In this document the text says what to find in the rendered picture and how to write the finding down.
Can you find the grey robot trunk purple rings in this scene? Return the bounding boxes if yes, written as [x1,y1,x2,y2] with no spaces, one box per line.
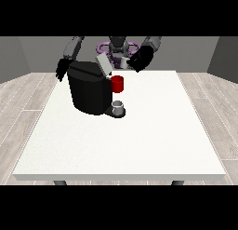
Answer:
[96,36,141,70]

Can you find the red pod holder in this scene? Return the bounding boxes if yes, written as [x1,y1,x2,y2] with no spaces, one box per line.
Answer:
[111,74,125,94]

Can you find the black coffee machine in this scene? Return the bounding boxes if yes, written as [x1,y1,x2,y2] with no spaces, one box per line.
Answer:
[66,61,126,119]

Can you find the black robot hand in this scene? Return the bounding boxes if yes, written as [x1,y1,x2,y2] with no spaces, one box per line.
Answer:
[126,46,154,74]
[55,57,74,83]

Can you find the pale grey machine lid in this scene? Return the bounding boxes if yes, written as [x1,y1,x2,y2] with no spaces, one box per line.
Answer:
[95,52,114,78]

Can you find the small grey cup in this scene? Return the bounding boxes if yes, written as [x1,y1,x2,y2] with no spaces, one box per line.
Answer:
[112,100,126,115]

